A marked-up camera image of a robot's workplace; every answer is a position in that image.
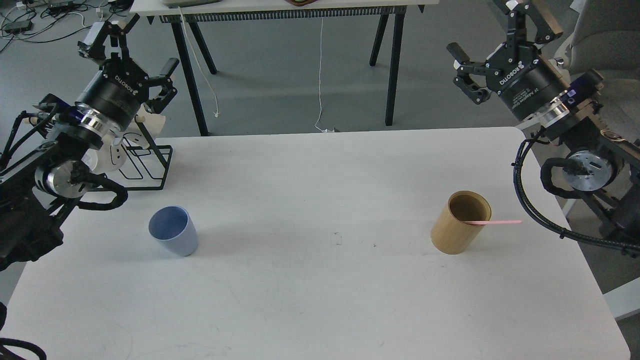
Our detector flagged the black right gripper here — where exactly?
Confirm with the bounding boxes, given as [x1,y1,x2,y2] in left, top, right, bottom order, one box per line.
[446,0,572,123]

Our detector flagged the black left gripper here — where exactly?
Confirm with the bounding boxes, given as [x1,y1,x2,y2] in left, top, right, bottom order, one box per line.
[76,13,179,137]

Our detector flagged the blue plastic cup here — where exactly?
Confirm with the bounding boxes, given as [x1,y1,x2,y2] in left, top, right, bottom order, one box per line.
[147,206,199,257]

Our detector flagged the pink chopstick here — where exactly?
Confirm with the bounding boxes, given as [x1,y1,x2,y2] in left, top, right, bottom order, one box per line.
[462,219,522,226]

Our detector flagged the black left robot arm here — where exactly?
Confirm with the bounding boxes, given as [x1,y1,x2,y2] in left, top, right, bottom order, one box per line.
[0,13,179,271]

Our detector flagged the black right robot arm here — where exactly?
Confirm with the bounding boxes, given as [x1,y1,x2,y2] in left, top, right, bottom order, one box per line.
[446,0,639,258]

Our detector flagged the white square mug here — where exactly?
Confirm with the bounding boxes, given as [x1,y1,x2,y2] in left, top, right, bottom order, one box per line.
[122,105,166,150]

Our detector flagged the white round mug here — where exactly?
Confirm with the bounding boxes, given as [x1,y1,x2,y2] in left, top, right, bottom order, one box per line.
[82,132,126,174]

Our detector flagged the white background table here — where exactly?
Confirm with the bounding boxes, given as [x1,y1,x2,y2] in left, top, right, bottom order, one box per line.
[129,0,438,137]

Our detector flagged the grey office chair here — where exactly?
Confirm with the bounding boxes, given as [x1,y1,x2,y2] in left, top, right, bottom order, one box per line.
[550,0,640,81]

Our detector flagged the bamboo cylinder holder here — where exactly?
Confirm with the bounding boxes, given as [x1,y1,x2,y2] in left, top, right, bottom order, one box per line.
[430,190,492,255]

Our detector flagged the black wire cup rack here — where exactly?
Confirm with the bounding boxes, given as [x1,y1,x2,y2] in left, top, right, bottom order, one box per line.
[106,125,174,191]

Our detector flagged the black floor cables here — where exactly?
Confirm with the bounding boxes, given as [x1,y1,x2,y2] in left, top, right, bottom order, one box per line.
[0,0,135,53]

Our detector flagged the white hanging cable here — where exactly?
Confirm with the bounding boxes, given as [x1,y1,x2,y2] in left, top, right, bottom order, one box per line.
[314,18,341,134]

